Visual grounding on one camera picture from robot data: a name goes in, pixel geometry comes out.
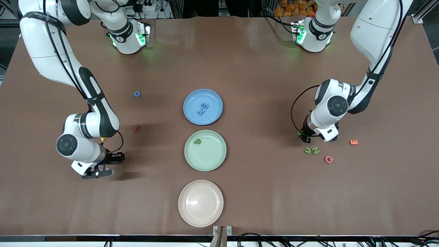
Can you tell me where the green plate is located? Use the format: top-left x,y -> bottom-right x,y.
184,130 -> 227,172

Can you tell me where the blue plate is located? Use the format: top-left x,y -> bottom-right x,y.
183,89 -> 224,126

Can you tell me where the beige plate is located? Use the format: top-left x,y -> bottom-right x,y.
178,179 -> 224,227

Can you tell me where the bag of oranges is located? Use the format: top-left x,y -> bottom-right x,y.
273,0 -> 318,18

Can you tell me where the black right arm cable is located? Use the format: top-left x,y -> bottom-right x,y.
43,0 -> 124,153

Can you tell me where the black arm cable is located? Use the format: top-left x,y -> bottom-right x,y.
43,0 -> 124,153
291,0 -> 403,136

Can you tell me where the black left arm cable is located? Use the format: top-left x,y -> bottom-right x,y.
291,0 -> 403,136

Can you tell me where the white table edge rail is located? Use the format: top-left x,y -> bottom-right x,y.
0,235 -> 439,247

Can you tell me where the black floor cable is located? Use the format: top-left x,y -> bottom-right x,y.
237,233 -> 285,247

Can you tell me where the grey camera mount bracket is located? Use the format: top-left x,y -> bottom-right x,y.
210,225 -> 233,247

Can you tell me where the aluminium frame post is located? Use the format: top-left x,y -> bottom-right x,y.
413,0 -> 439,24

